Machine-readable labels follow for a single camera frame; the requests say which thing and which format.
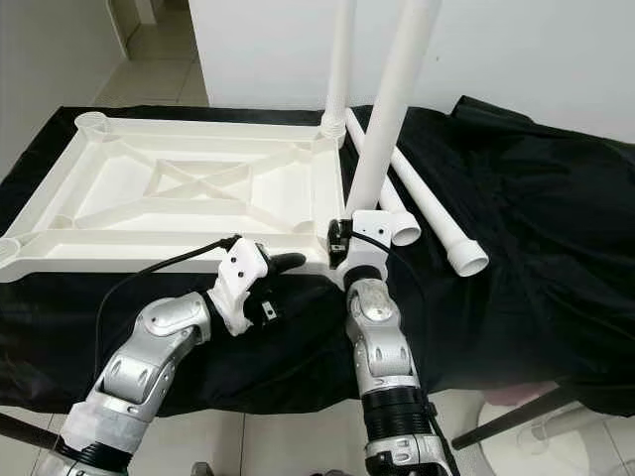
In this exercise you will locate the black metal bar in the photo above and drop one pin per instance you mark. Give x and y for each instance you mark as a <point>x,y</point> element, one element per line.
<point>516,416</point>

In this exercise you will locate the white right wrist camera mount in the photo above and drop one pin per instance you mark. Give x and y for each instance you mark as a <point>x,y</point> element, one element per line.
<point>362,268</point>

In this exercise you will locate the pink plastic object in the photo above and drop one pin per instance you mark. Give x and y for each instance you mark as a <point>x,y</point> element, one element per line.
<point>526,392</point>

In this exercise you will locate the black metal rod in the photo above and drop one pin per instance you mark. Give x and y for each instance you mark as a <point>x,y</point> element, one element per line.
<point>30,431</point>

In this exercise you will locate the white plastic table top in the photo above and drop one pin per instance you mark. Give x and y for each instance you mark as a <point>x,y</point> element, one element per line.
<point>99,198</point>

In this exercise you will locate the black table cloth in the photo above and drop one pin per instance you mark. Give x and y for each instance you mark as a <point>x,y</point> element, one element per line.
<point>556,317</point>

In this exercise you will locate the white plastic table leg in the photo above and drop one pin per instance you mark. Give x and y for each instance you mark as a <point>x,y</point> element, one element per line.
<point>432,203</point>
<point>405,228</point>
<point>340,59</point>
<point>393,109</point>

